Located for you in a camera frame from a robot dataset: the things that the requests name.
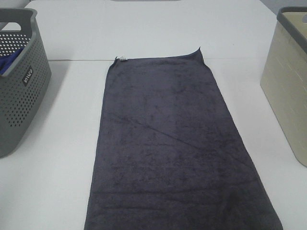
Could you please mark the beige plastic basket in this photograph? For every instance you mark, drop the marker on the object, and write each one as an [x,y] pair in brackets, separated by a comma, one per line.
[284,79]

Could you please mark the grey perforated plastic basket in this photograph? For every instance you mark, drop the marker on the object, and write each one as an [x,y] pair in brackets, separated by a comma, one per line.
[24,83]

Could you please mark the blue cloth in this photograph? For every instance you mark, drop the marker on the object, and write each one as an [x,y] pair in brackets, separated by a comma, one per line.
[6,61]

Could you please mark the dark grey towel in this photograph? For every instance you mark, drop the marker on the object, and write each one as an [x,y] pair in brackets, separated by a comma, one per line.
[169,156]

